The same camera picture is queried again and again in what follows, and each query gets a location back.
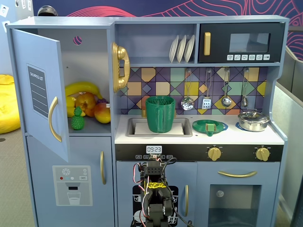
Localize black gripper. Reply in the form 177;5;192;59
143;161;166;177

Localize green toy pineapple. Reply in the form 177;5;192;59
71;106;85;131

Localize blue cabinet door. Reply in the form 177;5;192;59
10;28;70;163

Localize digital clock display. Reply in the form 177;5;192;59
145;145;163;154

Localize blue dishwasher door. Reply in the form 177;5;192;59
116;161;197;227

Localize grey toy sink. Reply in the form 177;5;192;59
125;117;194;138

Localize green plastic pitcher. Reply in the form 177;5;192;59
145;96;176;134

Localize gold stove knob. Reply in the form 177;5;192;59
207;146;223;162
255;146;270;162

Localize green pitcher lid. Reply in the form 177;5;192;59
192;119;229;137

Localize metal skimmer spoon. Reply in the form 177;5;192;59
181;68;195;111

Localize yellow red toy mango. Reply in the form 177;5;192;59
94;103;111;124

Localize blue fridge door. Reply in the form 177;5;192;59
26;136;115;227

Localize metal slotted spatula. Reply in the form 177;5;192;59
202;68;212;110

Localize orange red toy pomegranate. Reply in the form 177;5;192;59
75;92;97;118

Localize metal ladle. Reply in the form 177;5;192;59
221;68;232;107

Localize steel cooking pot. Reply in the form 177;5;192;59
238;113;270;132

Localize steel pot lid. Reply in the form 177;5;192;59
238;109;268;122

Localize long yellow toy banana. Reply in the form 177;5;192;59
65;81;103;100

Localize small metal spoon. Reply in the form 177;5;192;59
241;68;250;107

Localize blue oven door with window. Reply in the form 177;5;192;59
196;162;281;227

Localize white toy plate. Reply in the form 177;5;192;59
169;35;179;63
177;35;187;63
184;35;196;63

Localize gold toy telephone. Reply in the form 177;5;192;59
111;42;131;93

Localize grey shopping list board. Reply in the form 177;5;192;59
26;63;49;119

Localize black microwave door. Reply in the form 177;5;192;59
198;23;286;63

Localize grey partition panel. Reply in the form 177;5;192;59
272;44;303;227

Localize yellow beanbag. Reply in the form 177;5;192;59
0;74;21;135

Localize blue toy play kitchen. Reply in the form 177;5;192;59
6;15;290;227

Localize black helmet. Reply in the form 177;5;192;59
37;5;58;17

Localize black camera cable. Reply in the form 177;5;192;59
160;157;193;227

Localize red black servo wires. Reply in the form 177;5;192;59
131;163;146;227

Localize gold dishwasher door handle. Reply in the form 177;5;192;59
184;184;189;217

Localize gold straight fridge door handle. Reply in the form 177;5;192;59
99;151;107;185

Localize gold oven door handle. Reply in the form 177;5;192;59
217;170;258;178

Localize gold curved cabinet door handle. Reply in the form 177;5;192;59
48;96;62;143

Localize gold microwave handle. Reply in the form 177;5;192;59
204;32;211;56

